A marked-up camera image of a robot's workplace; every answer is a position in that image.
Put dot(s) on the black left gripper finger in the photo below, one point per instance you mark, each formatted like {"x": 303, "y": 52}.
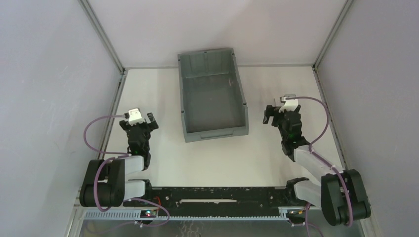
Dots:
{"x": 123, "y": 124}
{"x": 153, "y": 125}

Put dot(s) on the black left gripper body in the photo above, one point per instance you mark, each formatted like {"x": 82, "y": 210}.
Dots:
{"x": 139, "y": 127}

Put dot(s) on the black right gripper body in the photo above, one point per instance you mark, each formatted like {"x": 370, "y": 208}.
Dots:
{"x": 283, "y": 114}

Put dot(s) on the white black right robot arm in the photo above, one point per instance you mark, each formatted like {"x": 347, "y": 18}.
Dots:
{"x": 340, "y": 194}

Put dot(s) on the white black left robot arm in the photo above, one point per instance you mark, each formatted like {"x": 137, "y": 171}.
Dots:
{"x": 105, "y": 184}

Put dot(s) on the grey plastic storage bin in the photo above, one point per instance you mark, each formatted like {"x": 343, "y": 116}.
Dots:
{"x": 212, "y": 100}

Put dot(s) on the small lit circuit board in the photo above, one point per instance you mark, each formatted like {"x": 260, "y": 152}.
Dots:
{"x": 148, "y": 213}

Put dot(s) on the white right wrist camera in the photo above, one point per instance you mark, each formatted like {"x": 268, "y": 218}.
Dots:
{"x": 290, "y": 101}

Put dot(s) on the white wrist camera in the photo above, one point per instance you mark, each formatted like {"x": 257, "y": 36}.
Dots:
{"x": 134, "y": 116}
{"x": 290, "y": 101}

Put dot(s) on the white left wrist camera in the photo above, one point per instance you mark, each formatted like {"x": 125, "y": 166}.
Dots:
{"x": 134, "y": 116}

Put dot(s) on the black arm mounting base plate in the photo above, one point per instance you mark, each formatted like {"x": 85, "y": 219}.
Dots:
{"x": 224, "y": 200}

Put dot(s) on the grey slotted cable duct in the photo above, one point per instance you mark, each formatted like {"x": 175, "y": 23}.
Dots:
{"x": 135, "y": 215}

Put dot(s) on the aluminium enclosure frame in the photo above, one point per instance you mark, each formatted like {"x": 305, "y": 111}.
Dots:
{"x": 107, "y": 35}

